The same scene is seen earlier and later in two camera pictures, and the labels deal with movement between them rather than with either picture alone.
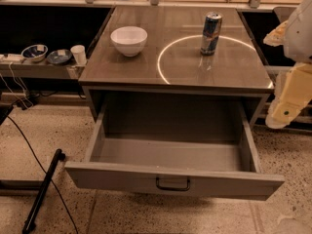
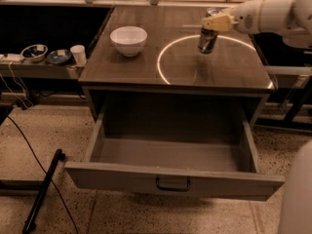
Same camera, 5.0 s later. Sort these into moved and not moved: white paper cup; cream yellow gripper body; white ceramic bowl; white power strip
Moved: cream yellow gripper body
Not moved: white power strip; white ceramic bowl; white paper cup
